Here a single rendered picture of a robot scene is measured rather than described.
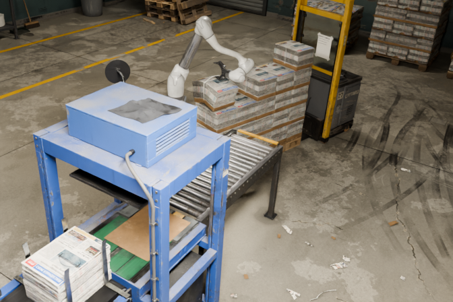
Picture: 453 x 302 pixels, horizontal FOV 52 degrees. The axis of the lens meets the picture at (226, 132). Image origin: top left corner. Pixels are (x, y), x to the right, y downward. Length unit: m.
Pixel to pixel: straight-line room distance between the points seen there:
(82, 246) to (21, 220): 2.09
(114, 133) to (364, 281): 2.61
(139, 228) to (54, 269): 0.77
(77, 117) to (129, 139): 0.39
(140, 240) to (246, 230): 1.58
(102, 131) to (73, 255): 0.70
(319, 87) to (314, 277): 2.77
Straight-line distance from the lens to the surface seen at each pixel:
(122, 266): 3.01
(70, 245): 2.81
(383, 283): 4.32
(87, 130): 2.70
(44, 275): 2.67
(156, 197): 2.36
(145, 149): 2.43
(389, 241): 4.77
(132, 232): 3.23
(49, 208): 3.16
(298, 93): 5.56
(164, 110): 2.60
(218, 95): 4.56
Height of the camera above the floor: 2.89
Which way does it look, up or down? 28 degrees down
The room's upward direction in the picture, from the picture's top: 4 degrees clockwise
